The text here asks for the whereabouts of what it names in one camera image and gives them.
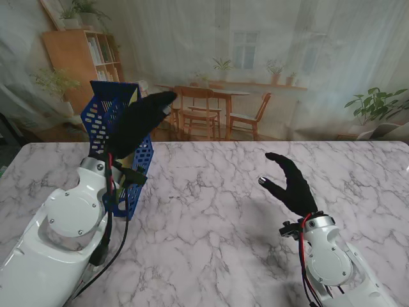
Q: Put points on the yellow-green translucent file folder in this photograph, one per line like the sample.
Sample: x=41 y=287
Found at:
x=126 y=163

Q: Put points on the printed room scene backdrop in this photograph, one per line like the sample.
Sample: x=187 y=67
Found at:
x=223 y=38

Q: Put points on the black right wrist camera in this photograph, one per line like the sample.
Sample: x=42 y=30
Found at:
x=289 y=230

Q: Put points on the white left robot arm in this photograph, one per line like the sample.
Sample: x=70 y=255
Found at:
x=48 y=249

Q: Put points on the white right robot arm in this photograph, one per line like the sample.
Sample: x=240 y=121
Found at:
x=335 y=265

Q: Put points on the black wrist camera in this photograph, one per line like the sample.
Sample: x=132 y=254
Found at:
x=289 y=230
x=134 y=175

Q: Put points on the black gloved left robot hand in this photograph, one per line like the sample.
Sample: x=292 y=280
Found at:
x=137 y=124

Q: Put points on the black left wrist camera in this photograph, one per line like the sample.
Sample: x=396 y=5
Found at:
x=134 y=175

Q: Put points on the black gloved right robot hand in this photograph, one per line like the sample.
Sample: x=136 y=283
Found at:
x=297 y=192

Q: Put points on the blue perforated file rack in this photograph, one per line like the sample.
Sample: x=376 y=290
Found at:
x=99 y=96

